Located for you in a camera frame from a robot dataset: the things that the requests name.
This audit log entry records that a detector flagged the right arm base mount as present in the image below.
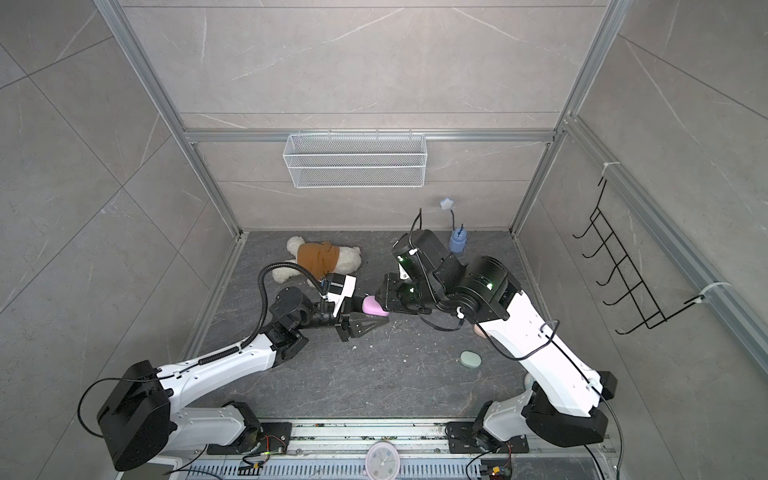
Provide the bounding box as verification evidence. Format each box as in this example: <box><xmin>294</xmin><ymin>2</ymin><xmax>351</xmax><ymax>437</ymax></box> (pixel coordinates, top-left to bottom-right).
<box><xmin>444</xmin><ymin>421</ymin><xmax>530</xmax><ymax>454</ymax></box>

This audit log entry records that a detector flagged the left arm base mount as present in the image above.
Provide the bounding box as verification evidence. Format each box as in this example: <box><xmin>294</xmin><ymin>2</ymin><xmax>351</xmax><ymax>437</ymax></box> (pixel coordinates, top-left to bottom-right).
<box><xmin>206</xmin><ymin>422</ymin><xmax>293</xmax><ymax>455</ymax></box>

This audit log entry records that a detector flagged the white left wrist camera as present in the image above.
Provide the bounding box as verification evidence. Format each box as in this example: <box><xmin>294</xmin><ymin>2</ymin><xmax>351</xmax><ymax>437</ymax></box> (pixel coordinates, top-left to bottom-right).
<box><xmin>323</xmin><ymin>273</ymin><xmax>357</xmax><ymax>317</ymax></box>

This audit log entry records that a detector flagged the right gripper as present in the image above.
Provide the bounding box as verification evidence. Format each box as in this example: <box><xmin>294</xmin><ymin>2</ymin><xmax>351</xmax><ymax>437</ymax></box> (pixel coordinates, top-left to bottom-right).
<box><xmin>372</xmin><ymin>271</ymin><xmax>446</xmax><ymax>313</ymax></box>

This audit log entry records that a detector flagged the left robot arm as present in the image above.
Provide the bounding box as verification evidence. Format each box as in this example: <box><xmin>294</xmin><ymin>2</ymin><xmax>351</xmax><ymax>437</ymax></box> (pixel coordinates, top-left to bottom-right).
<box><xmin>97</xmin><ymin>273</ymin><xmax>388</xmax><ymax>472</ymax></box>

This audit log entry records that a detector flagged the white wire wall basket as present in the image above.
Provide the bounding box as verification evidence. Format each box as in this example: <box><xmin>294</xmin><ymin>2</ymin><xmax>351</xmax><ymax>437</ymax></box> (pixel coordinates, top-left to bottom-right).
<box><xmin>283</xmin><ymin>133</ymin><xmax>428</xmax><ymax>189</ymax></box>

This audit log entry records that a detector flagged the white plush dog brown shirt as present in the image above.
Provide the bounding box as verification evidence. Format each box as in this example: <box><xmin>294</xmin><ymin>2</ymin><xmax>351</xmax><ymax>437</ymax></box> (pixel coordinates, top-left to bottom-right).
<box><xmin>286</xmin><ymin>236</ymin><xmax>362</xmax><ymax>280</ymax></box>

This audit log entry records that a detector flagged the mint green charging case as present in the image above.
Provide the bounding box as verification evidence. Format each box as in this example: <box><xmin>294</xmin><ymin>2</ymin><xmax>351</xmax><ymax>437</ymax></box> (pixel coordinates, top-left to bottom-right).
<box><xmin>459</xmin><ymin>350</ymin><xmax>482</xmax><ymax>369</ymax></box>

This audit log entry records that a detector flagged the black wall hook rack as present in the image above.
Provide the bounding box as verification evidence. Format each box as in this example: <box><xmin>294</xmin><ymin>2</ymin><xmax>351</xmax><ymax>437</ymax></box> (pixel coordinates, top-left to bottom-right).
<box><xmin>571</xmin><ymin>177</ymin><xmax>705</xmax><ymax>336</ymax></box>

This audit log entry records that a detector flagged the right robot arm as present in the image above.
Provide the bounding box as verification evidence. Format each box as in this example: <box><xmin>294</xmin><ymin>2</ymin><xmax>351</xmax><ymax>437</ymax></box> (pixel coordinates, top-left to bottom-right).
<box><xmin>376</xmin><ymin>229</ymin><xmax>617</xmax><ymax>450</ymax></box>

